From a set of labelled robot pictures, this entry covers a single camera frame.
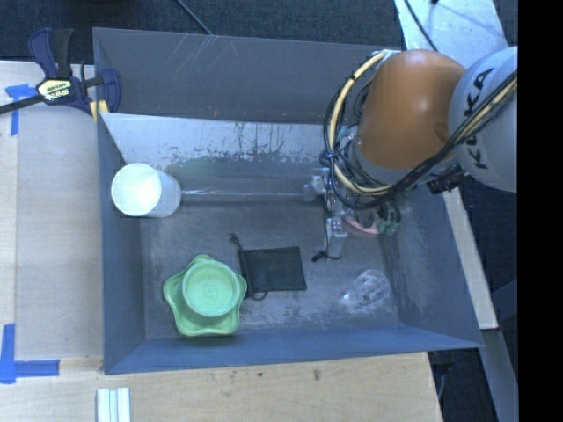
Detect grey metal bin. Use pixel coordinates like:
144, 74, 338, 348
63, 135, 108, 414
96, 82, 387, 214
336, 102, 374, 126
91, 26, 486, 375

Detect clear glass thing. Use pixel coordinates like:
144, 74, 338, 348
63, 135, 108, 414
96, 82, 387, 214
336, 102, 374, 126
340, 268, 392, 315

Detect pink round thing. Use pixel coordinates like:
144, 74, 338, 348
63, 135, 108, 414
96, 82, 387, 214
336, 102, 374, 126
345, 217, 381, 236

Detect white cup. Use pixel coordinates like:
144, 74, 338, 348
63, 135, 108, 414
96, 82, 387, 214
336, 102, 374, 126
110, 162, 183, 219

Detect black cloth pouch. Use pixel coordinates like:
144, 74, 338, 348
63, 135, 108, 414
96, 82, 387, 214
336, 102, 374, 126
228, 232, 309, 302

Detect black cylinder on white bracket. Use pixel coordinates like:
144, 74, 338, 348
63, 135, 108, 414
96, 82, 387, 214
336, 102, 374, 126
425, 170, 466, 195

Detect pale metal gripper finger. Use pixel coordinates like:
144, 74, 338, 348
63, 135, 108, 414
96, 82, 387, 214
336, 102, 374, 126
324, 216, 349, 261
302, 168, 331, 203

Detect green star-shaped bowl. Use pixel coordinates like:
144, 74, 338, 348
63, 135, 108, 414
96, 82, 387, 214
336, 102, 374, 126
162, 253, 249, 338

